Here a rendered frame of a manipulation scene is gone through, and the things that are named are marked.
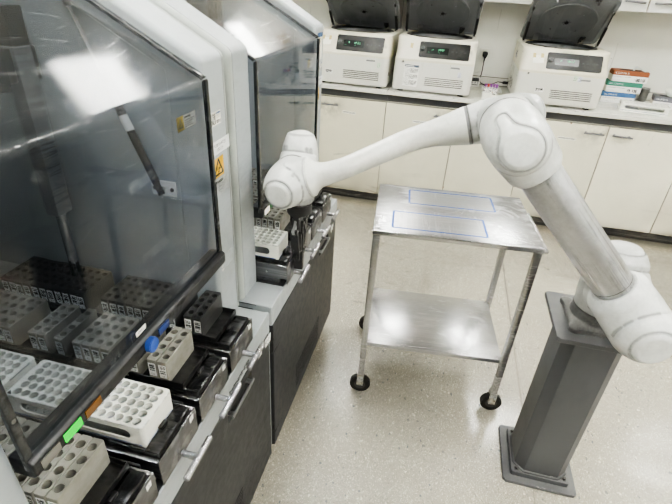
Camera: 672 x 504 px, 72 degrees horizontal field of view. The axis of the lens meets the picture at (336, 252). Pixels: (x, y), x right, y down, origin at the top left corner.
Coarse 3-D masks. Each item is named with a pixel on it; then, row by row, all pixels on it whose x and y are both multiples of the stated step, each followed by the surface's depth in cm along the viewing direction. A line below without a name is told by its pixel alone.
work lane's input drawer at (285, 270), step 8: (288, 248) 152; (256, 256) 147; (280, 256) 148; (288, 256) 148; (256, 264) 147; (264, 264) 146; (272, 264) 146; (280, 264) 146; (288, 264) 146; (256, 272) 149; (264, 272) 148; (272, 272) 147; (280, 272) 146; (288, 272) 147; (296, 272) 153; (304, 272) 152; (288, 280) 149
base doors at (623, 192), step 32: (320, 128) 365; (352, 128) 359; (384, 128) 353; (576, 128) 322; (608, 128) 317; (320, 160) 378; (416, 160) 359; (448, 160) 354; (480, 160) 348; (576, 160) 332; (608, 160) 327; (640, 160) 322; (480, 192) 360; (512, 192) 354; (608, 192) 337; (640, 192) 332; (608, 224) 348; (640, 224) 343
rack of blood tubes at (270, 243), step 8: (256, 232) 151; (264, 232) 152; (272, 232) 151; (280, 232) 152; (256, 240) 147; (264, 240) 147; (272, 240) 147; (280, 240) 147; (256, 248) 153; (264, 248) 153; (272, 248) 145; (280, 248) 147; (264, 256) 147; (272, 256) 146
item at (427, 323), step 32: (384, 192) 196; (416, 192) 198; (448, 192) 200; (384, 224) 170; (416, 224) 172; (448, 224) 173; (480, 224) 175; (512, 224) 176; (384, 320) 208; (416, 320) 209; (448, 320) 211; (480, 320) 212; (512, 320) 180; (448, 352) 192; (480, 352) 193; (352, 384) 207
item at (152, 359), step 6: (174, 330) 106; (180, 330) 106; (168, 336) 104; (174, 336) 104; (162, 342) 102; (168, 342) 102; (162, 348) 102; (150, 354) 99; (156, 354) 100; (150, 360) 97; (156, 360) 98; (150, 366) 98; (156, 366) 98; (150, 372) 99; (156, 372) 99
